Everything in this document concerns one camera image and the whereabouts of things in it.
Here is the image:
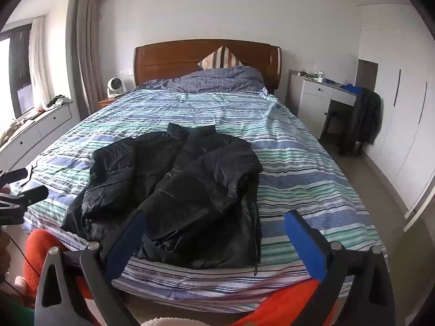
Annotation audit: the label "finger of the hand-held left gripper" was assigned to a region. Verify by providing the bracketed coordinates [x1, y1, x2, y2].
[0, 186, 49, 225]
[0, 166, 31, 187]

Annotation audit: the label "black puffer jacket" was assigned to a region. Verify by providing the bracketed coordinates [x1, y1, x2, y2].
[61, 122, 264, 270]

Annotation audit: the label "white desk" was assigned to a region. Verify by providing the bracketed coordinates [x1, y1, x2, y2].
[288, 70, 359, 140]

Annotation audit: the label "striped bed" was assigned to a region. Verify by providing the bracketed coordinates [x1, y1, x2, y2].
[20, 90, 388, 313]

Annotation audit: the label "person's orange fleece clothing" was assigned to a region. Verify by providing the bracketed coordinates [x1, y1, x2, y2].
[15, 229, 340, 326]

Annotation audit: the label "beige cloth pile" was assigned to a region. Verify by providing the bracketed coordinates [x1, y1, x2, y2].
[0, 119, 21, 145]

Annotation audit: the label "dark jacket on chair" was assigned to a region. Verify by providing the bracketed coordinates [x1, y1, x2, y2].
[341, 87, 382, 153]

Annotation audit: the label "thin cable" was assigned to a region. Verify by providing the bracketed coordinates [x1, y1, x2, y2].
[7, 231, 41, 278]

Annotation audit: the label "white sheer curtain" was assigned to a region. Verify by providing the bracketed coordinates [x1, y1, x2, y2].
[29, 16, 51, 99]

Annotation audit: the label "window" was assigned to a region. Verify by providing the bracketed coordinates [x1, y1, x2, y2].
[0, 27, 35, 116]

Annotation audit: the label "blue checked duvet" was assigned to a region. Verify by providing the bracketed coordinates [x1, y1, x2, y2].
[132, 65, 269, 94]

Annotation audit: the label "white wardrobe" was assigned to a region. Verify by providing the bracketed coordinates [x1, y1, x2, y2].
[357, 3, 435, 225]

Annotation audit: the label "grey curtain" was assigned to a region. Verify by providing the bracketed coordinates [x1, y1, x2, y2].
[66, 0, 107, 109]

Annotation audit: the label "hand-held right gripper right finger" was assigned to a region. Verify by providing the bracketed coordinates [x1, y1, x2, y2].
[284, 210, 396, 326]

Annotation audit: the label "wooden headboard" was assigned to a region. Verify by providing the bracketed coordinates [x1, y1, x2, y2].
[133, 39, 282, 96]

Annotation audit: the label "white window bench cabinet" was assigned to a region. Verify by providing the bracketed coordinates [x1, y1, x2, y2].
[0, 104, 73, 174]

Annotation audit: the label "white desk fan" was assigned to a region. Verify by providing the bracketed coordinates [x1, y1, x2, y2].
[106, 77, 126, 98]

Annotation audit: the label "striped pillow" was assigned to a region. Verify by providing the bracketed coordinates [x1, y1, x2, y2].
[198, 46, 243, 70]

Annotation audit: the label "small bottles on desk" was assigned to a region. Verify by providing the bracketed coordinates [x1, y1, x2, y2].
[298, 71, 325, 82]

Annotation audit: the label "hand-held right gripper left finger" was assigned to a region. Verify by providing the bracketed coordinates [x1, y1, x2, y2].
[34, 211, 148, 326]

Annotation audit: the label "dark clothes pile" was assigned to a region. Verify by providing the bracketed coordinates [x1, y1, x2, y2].
[46, 94, 73, 107]

